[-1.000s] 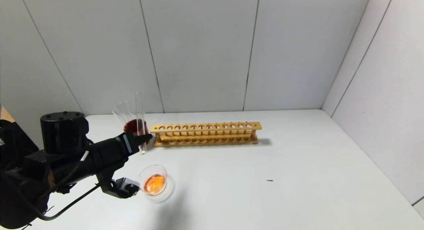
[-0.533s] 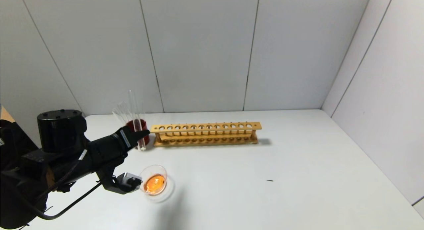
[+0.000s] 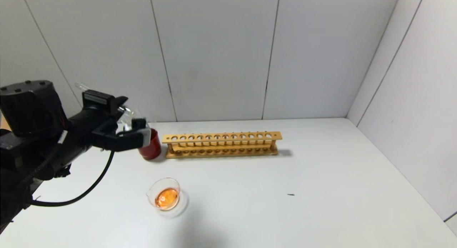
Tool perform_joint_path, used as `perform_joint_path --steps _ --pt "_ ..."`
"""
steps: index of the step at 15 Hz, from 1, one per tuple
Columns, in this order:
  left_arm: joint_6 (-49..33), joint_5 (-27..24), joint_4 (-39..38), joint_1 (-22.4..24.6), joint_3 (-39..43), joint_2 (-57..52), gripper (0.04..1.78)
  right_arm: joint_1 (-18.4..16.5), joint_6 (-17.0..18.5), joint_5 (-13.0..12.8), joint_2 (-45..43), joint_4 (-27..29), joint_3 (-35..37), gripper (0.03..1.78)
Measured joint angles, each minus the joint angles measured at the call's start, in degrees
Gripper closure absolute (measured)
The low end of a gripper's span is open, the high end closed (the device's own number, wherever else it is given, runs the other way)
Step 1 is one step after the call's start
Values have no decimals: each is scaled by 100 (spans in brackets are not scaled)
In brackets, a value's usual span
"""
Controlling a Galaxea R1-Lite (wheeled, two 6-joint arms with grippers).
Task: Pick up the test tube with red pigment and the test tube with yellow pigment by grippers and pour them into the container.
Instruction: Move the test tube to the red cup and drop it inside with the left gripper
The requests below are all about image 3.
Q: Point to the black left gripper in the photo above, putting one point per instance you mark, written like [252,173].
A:
[95,99]

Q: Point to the test tube with yellow pigment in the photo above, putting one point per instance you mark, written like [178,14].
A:
[80,86]

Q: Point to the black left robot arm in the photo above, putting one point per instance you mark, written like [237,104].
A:
[28,105]

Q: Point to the wooden test tube rack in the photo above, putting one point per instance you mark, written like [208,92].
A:
[221,148]

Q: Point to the red plastic cup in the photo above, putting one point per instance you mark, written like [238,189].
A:
[155,148]

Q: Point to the glass beaker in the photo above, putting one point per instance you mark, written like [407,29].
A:
[167,198]

